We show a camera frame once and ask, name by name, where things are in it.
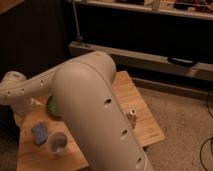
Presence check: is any black handle on rail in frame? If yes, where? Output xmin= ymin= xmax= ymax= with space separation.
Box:
xmin=167 ymin=58 xmax=198 ymax=67

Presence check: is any green bowl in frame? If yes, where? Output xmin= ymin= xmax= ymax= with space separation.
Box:
xmin=46 ymin=96 xmax=60 ymax=117

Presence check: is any metal vertical pole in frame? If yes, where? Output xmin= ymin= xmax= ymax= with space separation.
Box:
xmin=72 ymin=0 xmax=82 ymax=44

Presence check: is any beige spice bottle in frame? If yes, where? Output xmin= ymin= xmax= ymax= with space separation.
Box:
xmin=126 ymin=109 xmax=137 ymax=128

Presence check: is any metal rail beam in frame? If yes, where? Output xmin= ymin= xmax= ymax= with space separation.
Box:
xmin=69 ymin=42 xmax=213 ymax=81

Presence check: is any upper wooden shelf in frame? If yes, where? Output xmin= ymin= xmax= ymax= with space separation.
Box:
xmin=74 ymin=0 xmax=213 ymax=21

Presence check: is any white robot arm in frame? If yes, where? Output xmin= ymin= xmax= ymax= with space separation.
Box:
xmin=0 ymin=51 xmax=154 ymax=171

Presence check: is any black floor cable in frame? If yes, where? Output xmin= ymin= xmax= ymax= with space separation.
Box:
xmin=199 ymin=96 xmax=213 ymax=171

